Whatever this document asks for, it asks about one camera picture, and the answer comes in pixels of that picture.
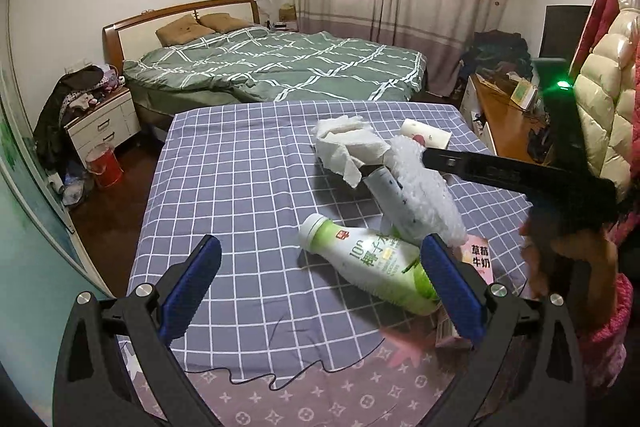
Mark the red bucket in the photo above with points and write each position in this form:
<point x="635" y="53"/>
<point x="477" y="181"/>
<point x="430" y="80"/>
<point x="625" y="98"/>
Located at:
<point x="104" y="167"/>

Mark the green checked duvet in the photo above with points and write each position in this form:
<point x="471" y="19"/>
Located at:
<point x="300" y="64"/>

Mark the pile of clothes on nightstand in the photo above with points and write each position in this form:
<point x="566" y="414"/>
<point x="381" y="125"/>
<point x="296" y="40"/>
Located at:
<point x="65" y="99"/>

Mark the white green drink bottle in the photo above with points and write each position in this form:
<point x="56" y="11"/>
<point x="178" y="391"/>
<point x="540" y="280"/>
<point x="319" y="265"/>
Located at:
<point x="370" y="262"/>

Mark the black television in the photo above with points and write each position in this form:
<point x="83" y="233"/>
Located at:
<point x="565" y="29"/>

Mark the white nightstand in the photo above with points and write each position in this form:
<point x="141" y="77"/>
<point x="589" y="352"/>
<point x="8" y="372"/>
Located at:
<point x="107" y="124"/>

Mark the green box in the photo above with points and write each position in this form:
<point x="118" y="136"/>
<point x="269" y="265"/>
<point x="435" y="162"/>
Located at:
<point x="522" y="93"/>

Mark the table lamp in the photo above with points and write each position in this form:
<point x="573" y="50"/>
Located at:
<point x="263" y="9"/>

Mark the person's right hand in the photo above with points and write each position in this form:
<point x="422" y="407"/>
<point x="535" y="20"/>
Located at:
<point x="532" y="269"/>

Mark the plastic bag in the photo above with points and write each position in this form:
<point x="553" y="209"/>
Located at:
<point x="70" y="192"/>

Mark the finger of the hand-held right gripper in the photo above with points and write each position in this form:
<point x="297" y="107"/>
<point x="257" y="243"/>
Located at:
<point x="490" y="172"/>

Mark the plain brown pillow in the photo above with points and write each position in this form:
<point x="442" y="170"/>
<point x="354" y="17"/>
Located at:
<point x="222" y="21"/>

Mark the white tube with black cap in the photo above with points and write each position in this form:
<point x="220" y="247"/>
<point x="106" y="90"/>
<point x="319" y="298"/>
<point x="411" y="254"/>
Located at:
<point x="387" y="189"/>

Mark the red jacket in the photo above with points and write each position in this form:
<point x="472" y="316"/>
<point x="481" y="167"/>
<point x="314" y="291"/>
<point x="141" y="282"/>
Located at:
<point x="597" y="7"/>

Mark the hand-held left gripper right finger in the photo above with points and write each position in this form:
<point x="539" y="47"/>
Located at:
<point x="450" y="292"/>

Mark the dark pile of clothes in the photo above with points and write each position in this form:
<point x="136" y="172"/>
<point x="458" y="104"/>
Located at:
<point x="495" y="52"/>

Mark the person's right forearm pink sleeve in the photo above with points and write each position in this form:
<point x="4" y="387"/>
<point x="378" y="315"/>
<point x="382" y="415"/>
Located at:
<point x="607" y="332"/>

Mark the pink milk carton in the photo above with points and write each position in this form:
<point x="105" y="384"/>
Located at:
<point x="477" y="257"/>

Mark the cardboard tissue box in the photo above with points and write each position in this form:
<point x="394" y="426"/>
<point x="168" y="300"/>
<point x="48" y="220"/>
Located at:
<point x="287" y="13"/>

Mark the wooden bed headboard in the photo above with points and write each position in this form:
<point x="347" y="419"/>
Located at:
<point x="150" y="19"/>

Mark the wooden desk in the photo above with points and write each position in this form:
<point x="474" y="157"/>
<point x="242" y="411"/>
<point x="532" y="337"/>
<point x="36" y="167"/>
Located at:
<point x="505" y="127"/>

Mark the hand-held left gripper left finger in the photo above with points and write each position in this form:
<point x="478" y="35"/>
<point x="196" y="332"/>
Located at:
<point x="192" y="287"/>

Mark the crumpled white paper towel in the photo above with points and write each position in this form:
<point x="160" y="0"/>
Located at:
<point x="345" y="147"/>

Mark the cream puffer jacket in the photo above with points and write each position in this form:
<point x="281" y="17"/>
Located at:
<point x="607" y="107"/>

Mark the brown pillow with dark mark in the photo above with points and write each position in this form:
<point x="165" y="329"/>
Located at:
<point x="177" y="29"/>

